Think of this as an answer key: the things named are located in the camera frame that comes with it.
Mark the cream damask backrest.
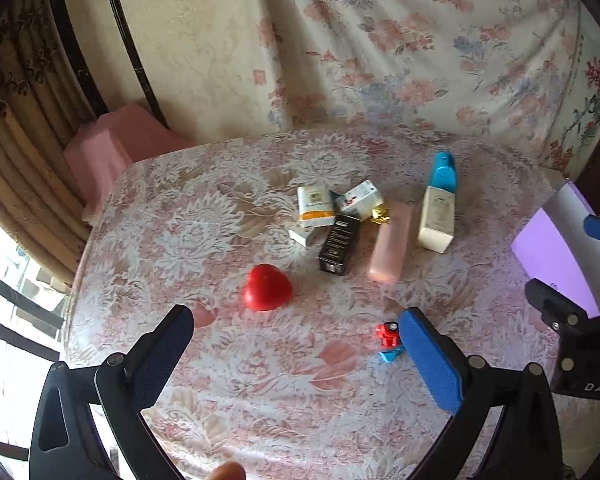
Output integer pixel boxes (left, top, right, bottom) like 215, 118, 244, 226
60, 0, 301, 146

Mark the pink lace tablecloth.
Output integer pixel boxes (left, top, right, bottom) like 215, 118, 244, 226
62, 127, 581, 480

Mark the floral bed sheet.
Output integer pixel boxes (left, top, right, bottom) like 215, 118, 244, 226
230, 0, 600, 176

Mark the blue plastic case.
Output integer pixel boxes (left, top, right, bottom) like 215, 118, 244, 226
430, 151, 458, 193

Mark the red heart-shaped box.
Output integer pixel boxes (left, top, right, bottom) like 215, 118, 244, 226
243, 263, 294, 312

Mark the pink long box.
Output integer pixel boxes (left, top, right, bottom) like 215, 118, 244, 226
367, 201, 413, 282

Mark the small white blue box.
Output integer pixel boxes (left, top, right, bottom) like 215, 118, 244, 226
288, 224, 317, 248

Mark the person's left hand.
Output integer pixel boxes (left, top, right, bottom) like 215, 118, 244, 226
212, 461, 246, 480

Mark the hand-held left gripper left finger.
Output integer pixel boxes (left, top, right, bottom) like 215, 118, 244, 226
29, 304, 196, 480

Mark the cream tall box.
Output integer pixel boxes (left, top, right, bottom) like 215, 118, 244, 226
417, 185, 456, 253

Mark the black backrest trim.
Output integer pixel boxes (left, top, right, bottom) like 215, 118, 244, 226
102, 0, 170, 130

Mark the black box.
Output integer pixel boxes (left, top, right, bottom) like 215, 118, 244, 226
317, 214, 362, 277

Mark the purple box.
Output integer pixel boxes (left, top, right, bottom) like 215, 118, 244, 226
511, 179, 600, 319

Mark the white orange tissue pack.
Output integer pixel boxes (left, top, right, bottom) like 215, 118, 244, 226
297, 184, 334, 228

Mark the beige patterned curtain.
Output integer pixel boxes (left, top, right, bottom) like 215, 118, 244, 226
0, 0, 101, 286

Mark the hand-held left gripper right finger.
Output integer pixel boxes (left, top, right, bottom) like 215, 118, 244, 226
399, 306, 563, 480

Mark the white medicine box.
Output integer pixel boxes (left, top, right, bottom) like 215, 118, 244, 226
334, 180, 384, 222

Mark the red toy piece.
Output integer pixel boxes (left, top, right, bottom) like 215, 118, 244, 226
375, 321, 401, 352

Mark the pink stool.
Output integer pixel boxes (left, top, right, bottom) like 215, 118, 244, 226
62, 104, 196, 226

